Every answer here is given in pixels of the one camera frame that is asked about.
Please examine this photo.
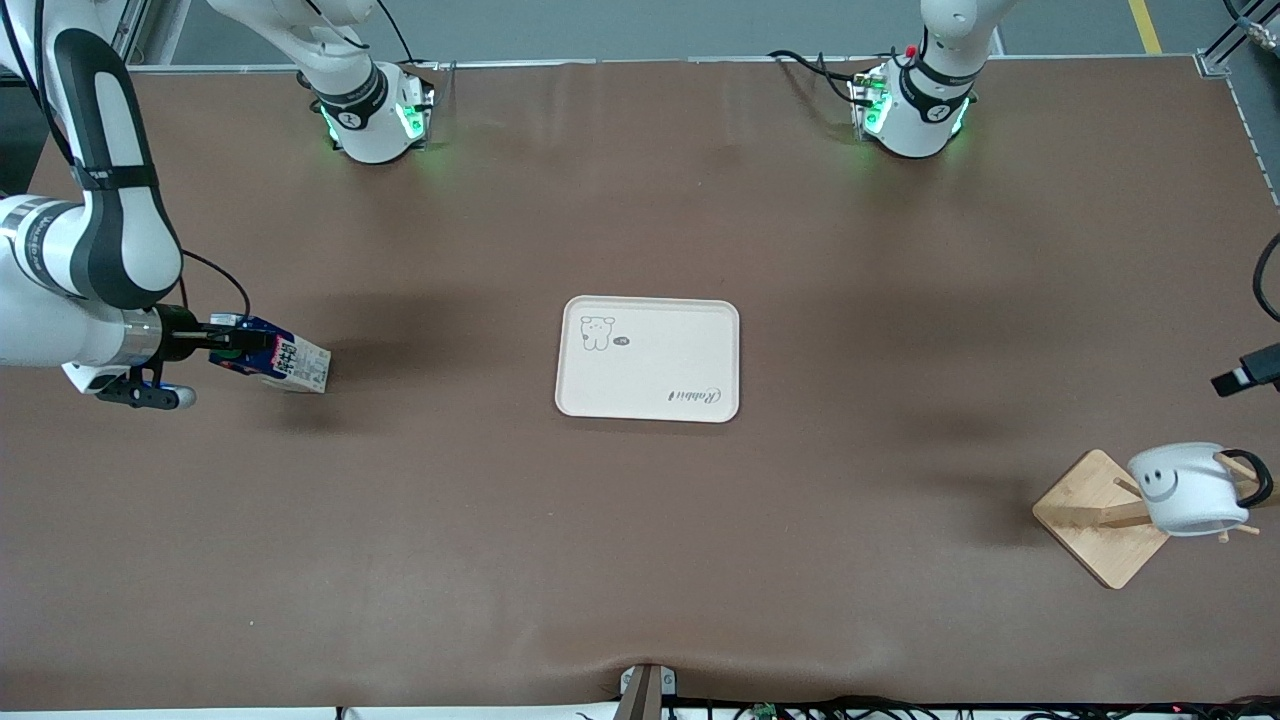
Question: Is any blue milk carton green cap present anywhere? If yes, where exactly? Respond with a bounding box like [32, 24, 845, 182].
[210, 314, 333, 395]

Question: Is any white cup black handle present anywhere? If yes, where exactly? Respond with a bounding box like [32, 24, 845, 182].
[1126, 441, 1276, 539]

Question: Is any wooden cup rack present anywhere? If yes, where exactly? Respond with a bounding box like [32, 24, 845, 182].
[1032, 448, 1264, 590]

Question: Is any cream plastic tray rabbit print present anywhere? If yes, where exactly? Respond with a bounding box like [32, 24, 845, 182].
[555, 295, 742, 424]

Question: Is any aluminium frame rail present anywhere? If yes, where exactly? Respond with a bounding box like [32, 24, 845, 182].
[108, 0, 193, 69]
[1196, 18, 1280, 209]

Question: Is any black right arm base cable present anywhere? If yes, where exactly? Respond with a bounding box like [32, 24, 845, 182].
[374, 0, 442, 73]

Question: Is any black arm base cable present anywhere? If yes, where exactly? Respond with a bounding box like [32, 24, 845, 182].
[767, 48, 873, 107]
[374, 0, 442, 73]

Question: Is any black left arm base cable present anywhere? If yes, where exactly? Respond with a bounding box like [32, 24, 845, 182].
[767, 48, 873, 107]

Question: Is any metal bracket camera post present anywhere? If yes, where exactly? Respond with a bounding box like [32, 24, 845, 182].
[618, 663, 678, 720]

